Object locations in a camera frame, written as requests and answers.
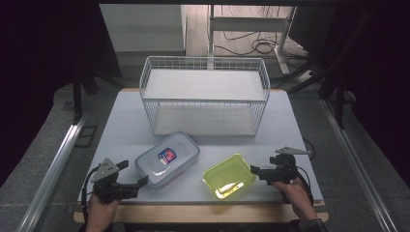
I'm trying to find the white metal desk frame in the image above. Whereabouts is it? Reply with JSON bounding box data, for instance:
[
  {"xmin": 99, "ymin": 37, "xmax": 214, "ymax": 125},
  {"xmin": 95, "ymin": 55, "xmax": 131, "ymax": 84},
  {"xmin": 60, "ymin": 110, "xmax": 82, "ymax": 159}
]
[{"xmin": 207, "ymin": 4, "xmax": 298, "ymax": 76}]

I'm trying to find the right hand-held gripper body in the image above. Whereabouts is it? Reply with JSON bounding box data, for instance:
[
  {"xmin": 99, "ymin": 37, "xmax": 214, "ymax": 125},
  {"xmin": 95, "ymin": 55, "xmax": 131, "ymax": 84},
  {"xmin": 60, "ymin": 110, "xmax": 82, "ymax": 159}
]
[{"xmin": 259, "ymin": 146, "xmax": 310, "ymax": 187}]

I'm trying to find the right hand-held gripper black cable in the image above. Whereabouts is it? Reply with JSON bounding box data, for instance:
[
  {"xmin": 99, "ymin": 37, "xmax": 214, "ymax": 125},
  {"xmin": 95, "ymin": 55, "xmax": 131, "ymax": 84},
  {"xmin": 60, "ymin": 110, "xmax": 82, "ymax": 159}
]
[{"xmin": 296, "ymin": 165, "xmax": 315, "ymax": 206}]

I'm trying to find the white cabinet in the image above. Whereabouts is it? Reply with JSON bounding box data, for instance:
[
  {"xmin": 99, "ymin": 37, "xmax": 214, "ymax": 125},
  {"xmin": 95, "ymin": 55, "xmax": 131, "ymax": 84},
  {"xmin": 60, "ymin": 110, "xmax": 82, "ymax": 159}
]
[{"xmin": 99, "ymin": 4, "xmax": 188, "ymax": 53}]

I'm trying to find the black metal stand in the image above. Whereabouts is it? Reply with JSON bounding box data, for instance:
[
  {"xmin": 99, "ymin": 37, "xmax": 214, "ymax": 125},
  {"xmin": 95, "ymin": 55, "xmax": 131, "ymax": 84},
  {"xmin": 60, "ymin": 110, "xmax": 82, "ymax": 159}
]
[
  {"xmin": 72, "ymin": 62, "xmax": 124, "ymax": 126},
  {"xmin": 286, "ymin": 59, "xmax": 356, "ymax": 131}
]

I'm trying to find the aluminium rail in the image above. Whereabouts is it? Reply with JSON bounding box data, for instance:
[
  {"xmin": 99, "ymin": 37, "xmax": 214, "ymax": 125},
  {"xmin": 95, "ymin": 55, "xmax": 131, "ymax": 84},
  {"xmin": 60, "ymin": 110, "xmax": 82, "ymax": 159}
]
[
  {"xmin": 17, "ymin": 96, "xmax": 95, "ymax": 232},
  {"xmin": 319, "ymin": 98, "xmax": 399, "ymax": 232}
]

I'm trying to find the clear container with blue lid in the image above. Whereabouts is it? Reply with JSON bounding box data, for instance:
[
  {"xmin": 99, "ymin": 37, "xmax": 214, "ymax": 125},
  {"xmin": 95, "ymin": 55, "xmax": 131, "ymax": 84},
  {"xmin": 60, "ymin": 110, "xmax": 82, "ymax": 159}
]
[{"xmin": 134, "ymin": 130, "xmax": 201, "ymax": 189}]

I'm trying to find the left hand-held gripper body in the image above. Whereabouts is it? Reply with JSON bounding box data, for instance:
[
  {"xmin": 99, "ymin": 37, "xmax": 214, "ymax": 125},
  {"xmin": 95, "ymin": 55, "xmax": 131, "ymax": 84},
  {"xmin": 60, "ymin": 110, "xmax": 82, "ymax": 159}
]
[{"xmin": 91, "ymin": 158, "xmax": 140, "ymax": 204}]

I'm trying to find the person's right hand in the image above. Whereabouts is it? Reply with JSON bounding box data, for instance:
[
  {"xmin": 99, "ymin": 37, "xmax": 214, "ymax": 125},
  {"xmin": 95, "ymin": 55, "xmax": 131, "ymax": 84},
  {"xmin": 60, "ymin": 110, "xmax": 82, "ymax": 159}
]
[{"xmin": 272, "ymin": 178, "xmax": 319, "ymax": 224}]

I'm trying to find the hand-held gripper black cable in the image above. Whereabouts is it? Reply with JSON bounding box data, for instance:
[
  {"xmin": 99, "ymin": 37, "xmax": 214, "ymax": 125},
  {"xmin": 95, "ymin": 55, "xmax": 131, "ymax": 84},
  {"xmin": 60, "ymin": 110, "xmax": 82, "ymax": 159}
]
[
  {"xmin": 296, "ymin": 165, "xmax": 315, "ymax": 206},
  {"xmin": 80, "ymin": 165, "xmax": 102, "ymax": 224}
]

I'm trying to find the white wire basket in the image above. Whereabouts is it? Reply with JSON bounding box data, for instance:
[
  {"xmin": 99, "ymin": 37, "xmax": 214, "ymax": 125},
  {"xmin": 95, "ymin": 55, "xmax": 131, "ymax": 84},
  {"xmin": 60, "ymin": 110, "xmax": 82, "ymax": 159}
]
[{"xmin": 138, "ymin": 55, "xmax": 271, "ymax": 138}]

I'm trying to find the tangle of black floor cables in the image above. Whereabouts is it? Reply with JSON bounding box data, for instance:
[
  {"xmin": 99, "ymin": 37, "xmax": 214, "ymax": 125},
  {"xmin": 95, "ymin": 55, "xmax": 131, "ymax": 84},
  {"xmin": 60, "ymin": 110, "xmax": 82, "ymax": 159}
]
[{"xmin": 214, "ymin": 4, "xmax": 309, "ymax": 60}]

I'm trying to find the black cable at table edge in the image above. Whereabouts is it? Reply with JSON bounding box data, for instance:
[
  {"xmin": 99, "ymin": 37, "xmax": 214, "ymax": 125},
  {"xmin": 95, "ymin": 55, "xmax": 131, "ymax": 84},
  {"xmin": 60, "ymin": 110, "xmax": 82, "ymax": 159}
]
[{"xmin": 302, "ymin": 137, "xmax": 316, "ymax": 161}]

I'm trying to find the white power strip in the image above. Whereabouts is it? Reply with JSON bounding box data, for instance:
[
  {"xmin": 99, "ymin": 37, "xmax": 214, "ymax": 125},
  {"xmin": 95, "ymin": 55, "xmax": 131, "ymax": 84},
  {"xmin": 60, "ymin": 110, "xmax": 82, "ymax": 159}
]
[{"xmin": 297, "ymin": 69, "xmax": 314, "ymax": 83}]

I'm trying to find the person's left hand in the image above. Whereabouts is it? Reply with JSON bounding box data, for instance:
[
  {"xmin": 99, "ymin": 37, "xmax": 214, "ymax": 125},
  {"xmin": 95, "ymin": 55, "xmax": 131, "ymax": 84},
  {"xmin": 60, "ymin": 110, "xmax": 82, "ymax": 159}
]
[{"xmin": 86, "ymin": 192, "xmax": 123, "ymax": 227}]

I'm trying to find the yellow-green plastic tray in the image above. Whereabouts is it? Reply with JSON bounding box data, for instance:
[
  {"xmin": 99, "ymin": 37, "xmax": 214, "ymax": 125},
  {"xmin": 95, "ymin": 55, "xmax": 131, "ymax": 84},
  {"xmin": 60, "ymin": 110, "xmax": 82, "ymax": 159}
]
[{"xmin": 202, "ymin": 153, "xmax": 257, "ymax": 200}]

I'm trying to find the left hand-held gripper black cable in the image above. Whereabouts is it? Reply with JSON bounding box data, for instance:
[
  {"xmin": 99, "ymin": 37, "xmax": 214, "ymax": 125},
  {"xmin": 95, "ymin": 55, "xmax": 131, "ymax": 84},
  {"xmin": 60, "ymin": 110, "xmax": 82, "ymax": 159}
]
[{"xmin": 80, "ymin": 165, "xmax": 102, "ymax": 224}]

